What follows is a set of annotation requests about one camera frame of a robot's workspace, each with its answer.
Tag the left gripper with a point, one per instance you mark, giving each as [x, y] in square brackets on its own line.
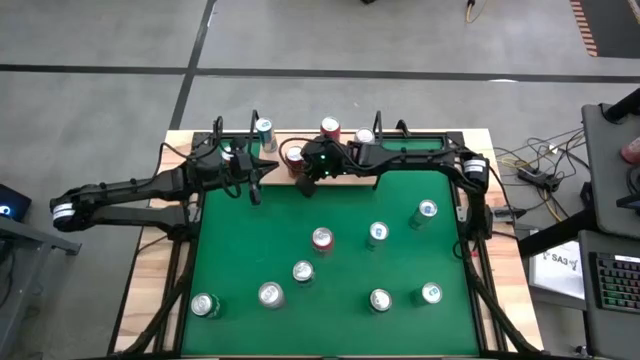
[237, 170]

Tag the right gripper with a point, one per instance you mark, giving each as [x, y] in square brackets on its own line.
[325, 160]

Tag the red can with black label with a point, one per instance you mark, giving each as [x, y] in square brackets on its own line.
[294, 154]

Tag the white and red Spindrift can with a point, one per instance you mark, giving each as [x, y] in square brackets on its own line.
[364, 135]
[270, 294]

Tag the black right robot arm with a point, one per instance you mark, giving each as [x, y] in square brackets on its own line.
[415, 156]

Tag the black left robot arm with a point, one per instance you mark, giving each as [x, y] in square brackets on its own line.
[125, 185]

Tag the green table mat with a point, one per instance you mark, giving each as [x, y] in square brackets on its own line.
[350, 325]

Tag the black power strip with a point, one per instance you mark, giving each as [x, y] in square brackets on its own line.
[539, 179]

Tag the black device with blue light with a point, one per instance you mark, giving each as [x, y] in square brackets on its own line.
[12, 202]

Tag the black diagonal desk strut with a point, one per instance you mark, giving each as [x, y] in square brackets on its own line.
[550, 239]

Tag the grey metal cart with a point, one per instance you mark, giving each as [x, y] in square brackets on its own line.
[25, 300]

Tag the white SA3 sign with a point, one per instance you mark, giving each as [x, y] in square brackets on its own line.
[555, 272]

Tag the grey desk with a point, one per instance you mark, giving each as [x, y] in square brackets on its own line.
[586, 320]
[600, 160]

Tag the backlit black keyboard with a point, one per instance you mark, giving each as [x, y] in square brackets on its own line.
[617, 285]

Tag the red cup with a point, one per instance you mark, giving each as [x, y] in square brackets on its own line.
[632, 150]

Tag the black orange-striped floor mat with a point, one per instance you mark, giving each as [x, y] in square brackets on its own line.
[615, 30]

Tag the wooden shelf with black frame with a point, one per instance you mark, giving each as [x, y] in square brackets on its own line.
[350, 180]

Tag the white metal bracket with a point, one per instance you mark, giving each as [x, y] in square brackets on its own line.
[463, 214]

